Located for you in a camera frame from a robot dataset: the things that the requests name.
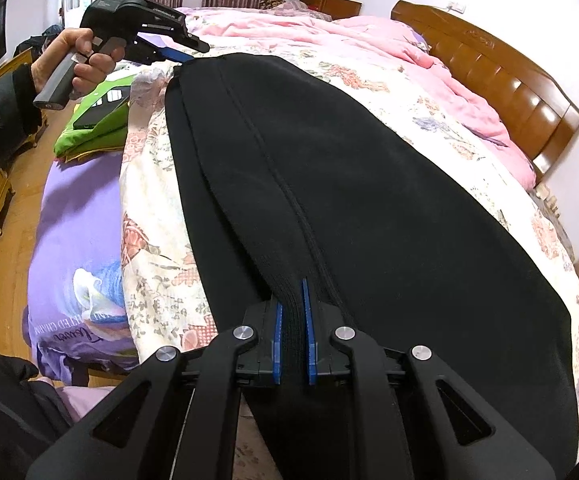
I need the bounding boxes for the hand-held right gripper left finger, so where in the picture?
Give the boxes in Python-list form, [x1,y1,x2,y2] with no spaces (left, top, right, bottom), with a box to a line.
[25,300,285,480]

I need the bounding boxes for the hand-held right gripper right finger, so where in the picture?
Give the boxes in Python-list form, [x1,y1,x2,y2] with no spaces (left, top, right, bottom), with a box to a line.
[301,277,557,480]

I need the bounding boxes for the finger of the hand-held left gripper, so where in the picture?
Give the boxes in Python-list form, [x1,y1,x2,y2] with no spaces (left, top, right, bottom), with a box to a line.
[136,34,193,66]

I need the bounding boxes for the black pants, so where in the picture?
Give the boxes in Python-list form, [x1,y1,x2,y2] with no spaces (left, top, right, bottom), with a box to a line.
[164,52,579,480]

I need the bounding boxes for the person's left hand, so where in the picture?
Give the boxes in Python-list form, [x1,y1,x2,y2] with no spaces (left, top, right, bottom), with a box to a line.
[30,27,121,102]

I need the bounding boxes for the clear plastic bag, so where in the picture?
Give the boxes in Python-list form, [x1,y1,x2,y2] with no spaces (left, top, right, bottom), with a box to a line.
[130,66,176,108]

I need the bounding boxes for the dark clothes pile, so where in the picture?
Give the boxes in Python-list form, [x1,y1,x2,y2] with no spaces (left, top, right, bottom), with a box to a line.
[14,24,67,58]

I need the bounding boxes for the green folded cloth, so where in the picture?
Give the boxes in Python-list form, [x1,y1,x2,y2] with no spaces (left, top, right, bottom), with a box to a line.
[53,71,138,163]

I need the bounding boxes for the floral quilt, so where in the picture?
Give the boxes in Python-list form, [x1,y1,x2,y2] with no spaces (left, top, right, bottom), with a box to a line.
[119,7,579,480]

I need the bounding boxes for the wooden nightstand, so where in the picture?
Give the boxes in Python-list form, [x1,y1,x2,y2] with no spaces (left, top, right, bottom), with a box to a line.
[299,0,363,22]

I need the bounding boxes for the purple bedsheet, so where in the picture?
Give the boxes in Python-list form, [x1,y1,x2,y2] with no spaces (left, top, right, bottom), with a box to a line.
[26,152,141,386]

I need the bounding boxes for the lilac cloth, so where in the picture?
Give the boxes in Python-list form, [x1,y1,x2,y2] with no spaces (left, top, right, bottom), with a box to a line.
[59,384,122,423]

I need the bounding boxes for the pink blanket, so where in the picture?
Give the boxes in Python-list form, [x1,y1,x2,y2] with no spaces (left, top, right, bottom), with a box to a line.
[176,5,540,191]

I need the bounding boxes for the person's dark jacket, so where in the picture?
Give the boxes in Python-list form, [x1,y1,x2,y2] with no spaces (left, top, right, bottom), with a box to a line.
[0,340,76,480]

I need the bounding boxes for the wooden headboard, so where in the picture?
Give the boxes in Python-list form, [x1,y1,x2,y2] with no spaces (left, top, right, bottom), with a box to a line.
[391,0,579,178]

